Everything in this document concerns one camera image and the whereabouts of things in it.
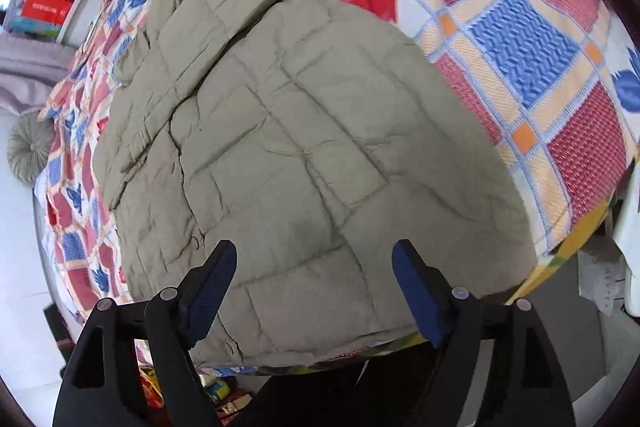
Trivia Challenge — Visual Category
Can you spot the leaf print checked bedspread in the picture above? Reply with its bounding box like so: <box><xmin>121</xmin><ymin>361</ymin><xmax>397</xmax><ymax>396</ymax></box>
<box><xmin>37</xmin><ymin>0</ymin><xmax>640</xmax><ymax>368</ymax></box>

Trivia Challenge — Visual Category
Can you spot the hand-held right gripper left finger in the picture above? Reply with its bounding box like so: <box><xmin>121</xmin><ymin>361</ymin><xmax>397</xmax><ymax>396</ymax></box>
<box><xmin>52</xmin><ymin>239</ymin><xmax>238</xmax><ymax>427</ymax></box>

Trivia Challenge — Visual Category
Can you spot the white paper bag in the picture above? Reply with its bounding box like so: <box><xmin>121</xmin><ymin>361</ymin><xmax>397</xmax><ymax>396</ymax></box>
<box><xmin>580</xmin><ymin>202</ymin><xmax>640</xmax><ymax>319</ymax></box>

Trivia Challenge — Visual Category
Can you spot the red cardboard box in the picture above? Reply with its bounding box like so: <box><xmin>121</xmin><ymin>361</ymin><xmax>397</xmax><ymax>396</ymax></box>
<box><xmin>20</xmin><ymin>0</ymin><xmax>71</xmax><ymax>26</ymax></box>

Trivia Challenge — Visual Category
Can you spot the grey lilac curtain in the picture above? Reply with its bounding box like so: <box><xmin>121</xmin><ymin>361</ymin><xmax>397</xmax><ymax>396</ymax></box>
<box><xmin>0</xmin><ymin>32</ymin><xmax>76</xmax><ymax>115</ymax></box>

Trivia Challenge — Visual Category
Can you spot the olive green puffer jacket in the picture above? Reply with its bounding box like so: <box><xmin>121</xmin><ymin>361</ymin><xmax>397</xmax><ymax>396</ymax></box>
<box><xmin>92</xmin><ymin>0</ymin><xmax>538</xmax><ymax>368</ymax></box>

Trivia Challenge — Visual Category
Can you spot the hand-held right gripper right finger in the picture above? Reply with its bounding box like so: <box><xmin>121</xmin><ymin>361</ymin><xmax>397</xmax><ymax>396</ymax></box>
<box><xmin>391</xmin><ymin>239</ymin><xmax>576</xmax><ymax>427</ymax></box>

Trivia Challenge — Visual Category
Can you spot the round grey-green cushion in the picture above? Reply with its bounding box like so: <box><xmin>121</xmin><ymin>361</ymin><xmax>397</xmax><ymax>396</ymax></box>
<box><xmin>7</xmin><ymin>114</ymin><xmax>56</xmax><ymax>184</ymax></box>

